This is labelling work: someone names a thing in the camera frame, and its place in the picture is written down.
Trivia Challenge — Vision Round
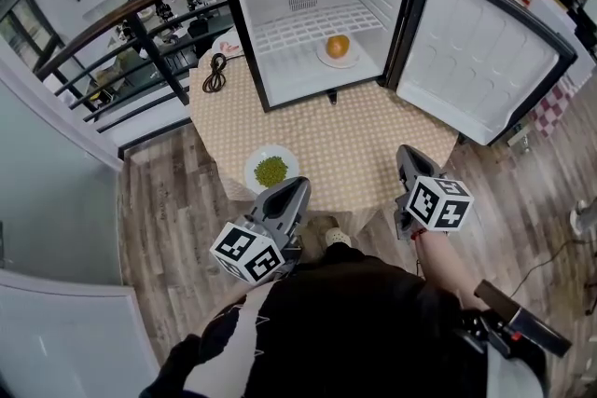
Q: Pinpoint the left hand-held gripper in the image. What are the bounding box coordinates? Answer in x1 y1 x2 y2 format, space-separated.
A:
208 177 312 286

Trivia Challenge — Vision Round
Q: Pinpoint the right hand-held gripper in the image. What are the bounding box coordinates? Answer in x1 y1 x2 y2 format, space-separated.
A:
394 144 476 241

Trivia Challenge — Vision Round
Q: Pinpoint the black mini fridge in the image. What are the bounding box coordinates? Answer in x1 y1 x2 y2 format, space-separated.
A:
212 0 579 148

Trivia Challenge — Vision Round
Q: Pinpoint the orange fruit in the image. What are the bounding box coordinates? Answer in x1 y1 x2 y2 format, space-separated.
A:
325 34 351 61

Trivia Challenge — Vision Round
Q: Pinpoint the person's left forearm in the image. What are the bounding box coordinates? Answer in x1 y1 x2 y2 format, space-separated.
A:
198 278 270 337

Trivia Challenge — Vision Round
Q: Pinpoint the person's right forearm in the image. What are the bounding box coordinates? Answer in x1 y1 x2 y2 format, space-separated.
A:
414 228 487 311

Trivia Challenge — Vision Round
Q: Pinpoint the pile of green beans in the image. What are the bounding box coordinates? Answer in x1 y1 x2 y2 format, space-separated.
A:
254 156 288 189

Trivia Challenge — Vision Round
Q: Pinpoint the white plate of beans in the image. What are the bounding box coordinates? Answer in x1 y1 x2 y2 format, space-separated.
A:
244 144 300 196

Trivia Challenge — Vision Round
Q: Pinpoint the person's white clog shoe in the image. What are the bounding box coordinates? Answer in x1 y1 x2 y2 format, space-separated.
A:
325 226 353 249

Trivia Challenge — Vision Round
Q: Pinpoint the person's black and white shirt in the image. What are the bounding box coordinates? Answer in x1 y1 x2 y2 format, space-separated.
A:
139 241 491 398

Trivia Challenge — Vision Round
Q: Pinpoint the red checkered tablecloth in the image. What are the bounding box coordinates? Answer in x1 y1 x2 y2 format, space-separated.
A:
531 78 580 139

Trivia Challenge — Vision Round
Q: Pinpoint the white plate with pink food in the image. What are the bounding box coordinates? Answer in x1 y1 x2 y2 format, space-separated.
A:
212 28 244 60

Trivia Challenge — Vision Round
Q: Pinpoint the black railing with wooden handrail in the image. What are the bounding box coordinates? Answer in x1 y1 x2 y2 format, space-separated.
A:
35 0 561 136

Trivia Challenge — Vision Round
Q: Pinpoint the frosted glass door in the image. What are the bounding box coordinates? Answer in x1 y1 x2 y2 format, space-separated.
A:
0 74 125 286

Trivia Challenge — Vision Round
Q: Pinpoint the white ribbed panel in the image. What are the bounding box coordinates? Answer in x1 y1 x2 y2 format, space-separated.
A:
0 268 162 398

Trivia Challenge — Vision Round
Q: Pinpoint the black framed window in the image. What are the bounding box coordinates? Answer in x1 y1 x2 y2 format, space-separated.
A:
0 0 64 72

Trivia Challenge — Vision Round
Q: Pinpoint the black power cable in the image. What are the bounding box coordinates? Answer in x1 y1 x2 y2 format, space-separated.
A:
201 52 229 95

